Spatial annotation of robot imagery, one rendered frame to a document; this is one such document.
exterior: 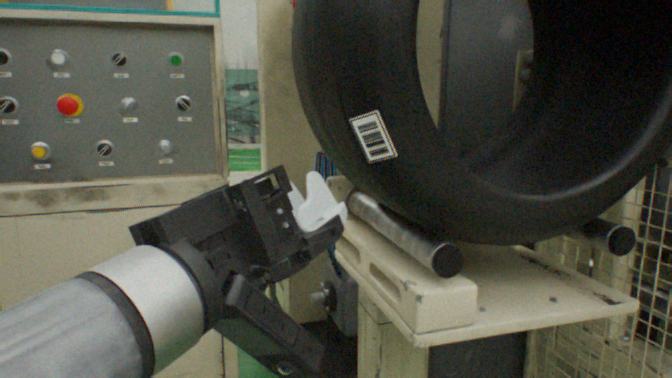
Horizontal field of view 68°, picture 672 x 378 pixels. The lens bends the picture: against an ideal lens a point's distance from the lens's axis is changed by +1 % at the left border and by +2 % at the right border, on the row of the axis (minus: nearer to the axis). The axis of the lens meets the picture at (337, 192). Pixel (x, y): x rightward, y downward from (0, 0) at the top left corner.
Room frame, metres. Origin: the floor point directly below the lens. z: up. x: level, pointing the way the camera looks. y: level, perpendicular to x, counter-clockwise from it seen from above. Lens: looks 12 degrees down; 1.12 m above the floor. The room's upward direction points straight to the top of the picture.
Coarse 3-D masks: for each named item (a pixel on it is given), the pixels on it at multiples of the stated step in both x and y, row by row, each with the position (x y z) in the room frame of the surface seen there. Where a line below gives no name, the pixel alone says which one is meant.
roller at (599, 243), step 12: (576, 228) 0.73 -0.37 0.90; (588, 228) 0.71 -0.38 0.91; (600, 228) 0.70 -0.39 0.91; (612, 228) 0.68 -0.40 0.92; (624, 228) 0.68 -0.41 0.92; (588, 240) 0.71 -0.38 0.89; (600, 240) 0.69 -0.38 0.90; (612, 240) 0.67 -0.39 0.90; (624, 240) 0.67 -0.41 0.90; (612, 252) 0.67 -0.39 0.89; (624, 252) 0.67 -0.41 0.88
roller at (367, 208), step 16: (352, 208) 0.88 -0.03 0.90; (368, 208) 0.82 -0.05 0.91; (384, 208) 0.78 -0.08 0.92; (384, 224) 0.74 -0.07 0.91; (400, 224) 0.70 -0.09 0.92; (416, 224) 0.69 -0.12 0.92; (400, 240) 0.68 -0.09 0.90; (416, 240) 0.64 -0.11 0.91; (432, 240) 0.62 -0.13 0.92; (416, 256) 0.63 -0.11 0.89; (432, 256) 0.59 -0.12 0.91; (448, 256) 0.59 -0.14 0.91; (448, 272) 0.59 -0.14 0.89
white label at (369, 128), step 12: (360, 120) 0.58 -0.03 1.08; (372, 120) 0.57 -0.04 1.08; (360, 132) 0.59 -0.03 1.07; (372, 132) 0.58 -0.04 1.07; (384, 132) 0.57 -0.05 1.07; (360, 144) 0.59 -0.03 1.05; (372, 144) 0.58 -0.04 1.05; (384, 144) 0.58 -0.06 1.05; (372, 156) 0.59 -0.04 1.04; (384, 156) 0.58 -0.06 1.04
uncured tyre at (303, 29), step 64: (320, 0) 0.62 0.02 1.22; (384, 0) 0.57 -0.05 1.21; (576, 0) 0.95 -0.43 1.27; (640, 0) 0.84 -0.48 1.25; (320, 64) 0.62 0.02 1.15; (384, 64) 0.57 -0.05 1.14; (576, 64) 0.95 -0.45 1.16; (640, 64) 0.84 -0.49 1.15; (320, 128) 0.71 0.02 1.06; (512, 128) 0.94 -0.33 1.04; (576, 128) 0.90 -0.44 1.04; (640, 128) 0.70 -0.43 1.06; (384, 192) 0.62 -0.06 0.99; (448, 192) 0.59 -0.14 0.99; (512, 192) 0.62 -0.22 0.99; (576, 192) 0.64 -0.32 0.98
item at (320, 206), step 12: (312, 180) 0.43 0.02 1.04; (312, 192) 0.42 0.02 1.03; (324, 192) 0.44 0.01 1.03; (312, 204) 0.42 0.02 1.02; (324, 204) 0.43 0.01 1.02; (336, 204) 0.45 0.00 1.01; (300, 216) 0.40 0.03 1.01; (312, 216) 0.41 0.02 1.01; (324, 216) 0.42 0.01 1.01; (300, 228) 0.39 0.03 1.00; (312, 228) 0.40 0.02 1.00
